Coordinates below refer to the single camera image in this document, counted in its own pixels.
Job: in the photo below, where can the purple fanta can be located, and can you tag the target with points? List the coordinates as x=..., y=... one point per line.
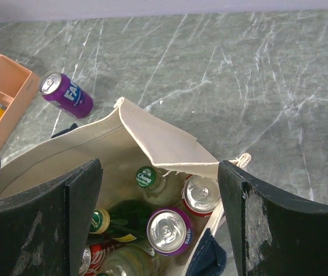
x=59, y=90
x=170, y=231

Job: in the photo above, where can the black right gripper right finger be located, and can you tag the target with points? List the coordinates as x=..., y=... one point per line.
x=272, y=231

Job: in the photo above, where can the purple Fanta can front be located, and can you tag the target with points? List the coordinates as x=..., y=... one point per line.
x=170, y=231

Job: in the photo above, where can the red cola can front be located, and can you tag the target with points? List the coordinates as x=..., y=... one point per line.
x=200, y=195

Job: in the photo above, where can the clear Chang bottle front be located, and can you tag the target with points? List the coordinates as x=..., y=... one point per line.
x=160, y=187

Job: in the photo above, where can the red cola can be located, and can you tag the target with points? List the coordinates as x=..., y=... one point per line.
x=97, y=248
x=200, y=195

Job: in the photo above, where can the clear chang bottle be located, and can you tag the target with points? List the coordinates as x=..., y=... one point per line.
x=160, y=187
x=131, y=260

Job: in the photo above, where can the cream canvas tote bag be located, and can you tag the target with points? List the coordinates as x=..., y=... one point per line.
x=123, y=141

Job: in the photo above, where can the green Perrier glass bottle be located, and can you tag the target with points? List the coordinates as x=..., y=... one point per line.
x=124, y=222

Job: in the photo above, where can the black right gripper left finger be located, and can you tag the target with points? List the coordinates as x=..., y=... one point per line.
x=43, y=230

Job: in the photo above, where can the pink plastic file organizer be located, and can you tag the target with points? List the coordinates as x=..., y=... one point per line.
x=18, y=86

